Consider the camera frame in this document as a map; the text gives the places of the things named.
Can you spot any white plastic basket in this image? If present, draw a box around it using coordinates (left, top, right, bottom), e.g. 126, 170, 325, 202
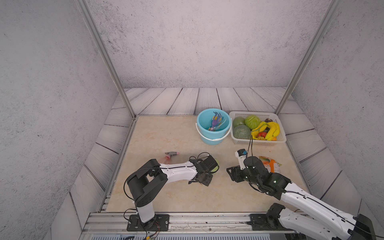
230, 111, 287, 146

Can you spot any pink spray bottle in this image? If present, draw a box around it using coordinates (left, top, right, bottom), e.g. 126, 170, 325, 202
164, 152, 180, 164

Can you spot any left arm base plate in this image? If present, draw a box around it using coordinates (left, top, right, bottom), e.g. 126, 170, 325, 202
127, 215, 170, 232

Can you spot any light blue plastic bucket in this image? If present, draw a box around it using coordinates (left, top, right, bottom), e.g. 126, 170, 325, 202
196, 109, 232, 146

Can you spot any orange snack packet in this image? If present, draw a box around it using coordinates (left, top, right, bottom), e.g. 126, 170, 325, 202
259, 156, 281, 174

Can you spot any light green round fruit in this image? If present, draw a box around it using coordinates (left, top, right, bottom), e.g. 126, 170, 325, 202
233, 117, 245, 128

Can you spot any yellow banana bunch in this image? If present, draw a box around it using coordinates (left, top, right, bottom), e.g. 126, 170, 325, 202
251, 122, 281, 141

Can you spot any dark green melon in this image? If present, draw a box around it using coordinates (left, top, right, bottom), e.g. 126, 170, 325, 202
233, 125, 252, 140

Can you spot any red tomato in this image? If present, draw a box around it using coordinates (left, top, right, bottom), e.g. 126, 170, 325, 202
258, 132, 267, 138

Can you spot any purple rake pink handle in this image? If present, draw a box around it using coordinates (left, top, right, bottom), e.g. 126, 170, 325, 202
209, 112, 226, 132

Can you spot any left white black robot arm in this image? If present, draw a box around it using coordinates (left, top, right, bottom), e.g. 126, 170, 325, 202
123, 154, 220, 224

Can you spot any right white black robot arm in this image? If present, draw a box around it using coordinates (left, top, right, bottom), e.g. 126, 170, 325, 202
227, 149, 379, 240

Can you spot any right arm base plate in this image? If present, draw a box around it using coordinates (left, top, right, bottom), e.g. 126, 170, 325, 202
246, 214, 291, 231

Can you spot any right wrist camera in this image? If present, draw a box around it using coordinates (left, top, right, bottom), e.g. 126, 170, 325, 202
235, 149, 248, 170

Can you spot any green trowel wooden handle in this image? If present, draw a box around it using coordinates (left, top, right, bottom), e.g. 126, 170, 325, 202
211, 159, 220, 174

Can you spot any green cabbage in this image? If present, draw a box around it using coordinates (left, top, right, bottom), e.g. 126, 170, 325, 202
245, 115, 261, 130

